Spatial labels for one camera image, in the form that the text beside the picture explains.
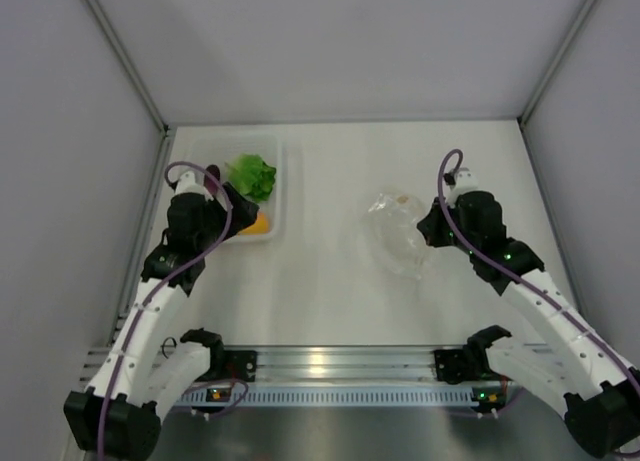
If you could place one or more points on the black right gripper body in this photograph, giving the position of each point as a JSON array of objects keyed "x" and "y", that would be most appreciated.
[{"x": 438, "y": 233}]

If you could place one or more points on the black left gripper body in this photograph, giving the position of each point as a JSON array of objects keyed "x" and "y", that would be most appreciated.
[{"x": 215, "y": 220}]

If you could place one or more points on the yellow orange fake fruit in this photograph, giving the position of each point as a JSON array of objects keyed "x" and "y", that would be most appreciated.
[{"x": 260, "y": 227}]

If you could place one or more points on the green fake lettuce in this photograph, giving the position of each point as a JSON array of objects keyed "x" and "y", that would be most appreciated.
[{"x": 252, "y": 177}]

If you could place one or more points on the clear polka dot zip bag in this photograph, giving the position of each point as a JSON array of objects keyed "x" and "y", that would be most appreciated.
[{"x": 390, "y": 230}]

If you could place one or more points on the purple fake eggplant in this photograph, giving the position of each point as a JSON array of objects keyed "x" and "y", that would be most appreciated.
[{"x": 211, "y": 179}]

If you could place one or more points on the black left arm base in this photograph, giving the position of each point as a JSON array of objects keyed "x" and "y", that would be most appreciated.
[{"x": 232, "y": 364}]

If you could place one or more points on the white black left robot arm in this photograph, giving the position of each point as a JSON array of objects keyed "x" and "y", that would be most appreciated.
[{"x": 120, "y": 412}]

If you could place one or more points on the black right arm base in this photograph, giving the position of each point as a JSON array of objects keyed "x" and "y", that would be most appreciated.
[{"x": 456, "y": 365}]

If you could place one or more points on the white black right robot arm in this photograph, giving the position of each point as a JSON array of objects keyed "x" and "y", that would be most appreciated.
[{"x": 598, "y": 393}]

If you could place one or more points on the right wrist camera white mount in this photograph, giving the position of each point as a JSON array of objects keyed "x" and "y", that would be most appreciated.
[{"x": 458, "y": 183}]

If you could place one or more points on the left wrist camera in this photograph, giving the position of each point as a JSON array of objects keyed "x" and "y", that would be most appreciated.
[{"x": 188, "y": 183}]

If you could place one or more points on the aluminium front rail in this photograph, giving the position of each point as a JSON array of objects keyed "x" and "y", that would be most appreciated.
[{"x": 350, "y": 363}]

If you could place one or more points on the white slotted cable duct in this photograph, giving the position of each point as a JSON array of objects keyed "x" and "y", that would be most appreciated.
[{"x": 380, "y": 396}]

